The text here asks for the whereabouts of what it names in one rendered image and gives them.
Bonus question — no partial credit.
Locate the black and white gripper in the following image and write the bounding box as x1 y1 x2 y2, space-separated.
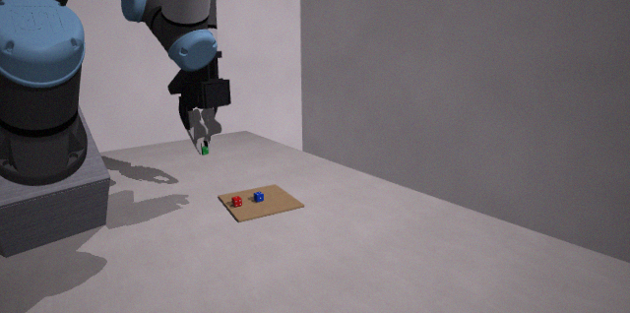
179 51 231 155

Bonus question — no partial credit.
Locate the tan mat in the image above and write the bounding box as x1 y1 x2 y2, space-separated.
219 184 304 222

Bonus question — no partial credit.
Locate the blue die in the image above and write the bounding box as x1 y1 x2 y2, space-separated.
254 192 264 202

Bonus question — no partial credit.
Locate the red die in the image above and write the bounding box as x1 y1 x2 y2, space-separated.
231 196 242 207

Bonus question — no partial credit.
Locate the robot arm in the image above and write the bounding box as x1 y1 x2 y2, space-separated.
0 0 218 186

